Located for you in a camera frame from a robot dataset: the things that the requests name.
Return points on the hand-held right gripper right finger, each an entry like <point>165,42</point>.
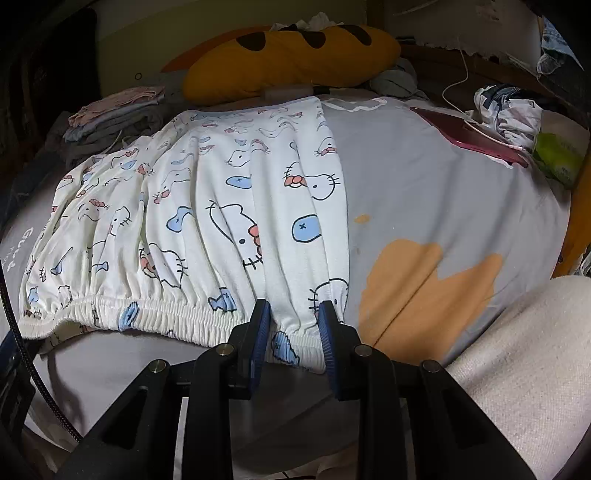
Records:
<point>328,342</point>

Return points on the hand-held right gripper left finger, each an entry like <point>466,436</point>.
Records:
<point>261,333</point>

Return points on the white cartoon print pants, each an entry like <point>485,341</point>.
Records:
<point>207,184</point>

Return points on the person's leg in beige trousers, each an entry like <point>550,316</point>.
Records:
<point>531,360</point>

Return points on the white bottle with black cap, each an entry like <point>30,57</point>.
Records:
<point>286,91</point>

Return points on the light blue folded garment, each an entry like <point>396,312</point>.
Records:
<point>111,122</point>

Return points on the orange bread-shaped pillow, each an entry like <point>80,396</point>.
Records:
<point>295,64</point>

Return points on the grey-blue crumpled cloth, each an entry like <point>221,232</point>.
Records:
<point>392,78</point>

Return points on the pink folded garment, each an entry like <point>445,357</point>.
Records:
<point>120,99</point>

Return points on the crumpled printed cloth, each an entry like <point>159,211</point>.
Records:
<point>512,115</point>

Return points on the green tissue packet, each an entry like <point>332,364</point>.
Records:
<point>556,157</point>

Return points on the white crumpled cloth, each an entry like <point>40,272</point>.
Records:
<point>314,22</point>

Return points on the denim cloth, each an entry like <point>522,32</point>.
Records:
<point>554,50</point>

